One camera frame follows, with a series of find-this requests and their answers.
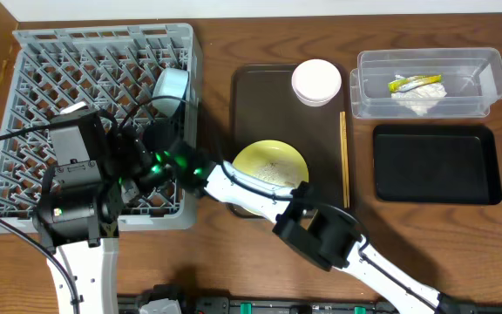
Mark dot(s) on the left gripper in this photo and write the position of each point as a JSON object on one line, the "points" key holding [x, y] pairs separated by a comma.
{"points": [[114, 142]]}

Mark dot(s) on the light blue bowl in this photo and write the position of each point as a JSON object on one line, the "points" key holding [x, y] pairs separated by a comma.
{"points": [[169, 89]]}

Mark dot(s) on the pink bowl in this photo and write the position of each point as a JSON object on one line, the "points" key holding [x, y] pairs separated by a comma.
{"points": [[316, 82]]}

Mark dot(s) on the green yellow snack wrapper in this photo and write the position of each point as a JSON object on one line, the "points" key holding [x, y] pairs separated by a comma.
{"points": [[410, 83]]}

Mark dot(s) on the white napkin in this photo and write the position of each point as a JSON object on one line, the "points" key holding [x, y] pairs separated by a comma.
{"points": [[421, 99]]}

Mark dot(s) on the white cup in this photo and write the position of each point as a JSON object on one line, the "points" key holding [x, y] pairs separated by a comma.
{"points": [[129, 191]]}

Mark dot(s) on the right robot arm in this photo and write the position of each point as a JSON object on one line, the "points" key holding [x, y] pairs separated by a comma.
{"points": [[325, 235]]}

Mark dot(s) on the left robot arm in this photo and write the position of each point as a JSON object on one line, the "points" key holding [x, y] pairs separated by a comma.
{"points": [[77, 215]]}

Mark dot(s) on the grey dishwasher rack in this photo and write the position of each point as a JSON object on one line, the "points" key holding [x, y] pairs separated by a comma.
{"points": [[112, 68]]}

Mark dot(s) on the brown serving tray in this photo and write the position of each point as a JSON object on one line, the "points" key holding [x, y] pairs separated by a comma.
{"points": [[263, 106]]}

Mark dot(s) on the yellow plate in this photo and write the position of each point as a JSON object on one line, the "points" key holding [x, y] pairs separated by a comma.
{"points": [[274, 162]]}

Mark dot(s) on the black tray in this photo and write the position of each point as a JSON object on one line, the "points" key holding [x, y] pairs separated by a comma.
{"points": [[436, 164]]}

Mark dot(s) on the clear plastic bin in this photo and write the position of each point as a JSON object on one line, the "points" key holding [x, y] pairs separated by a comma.
{"points": [[472, 78]]}

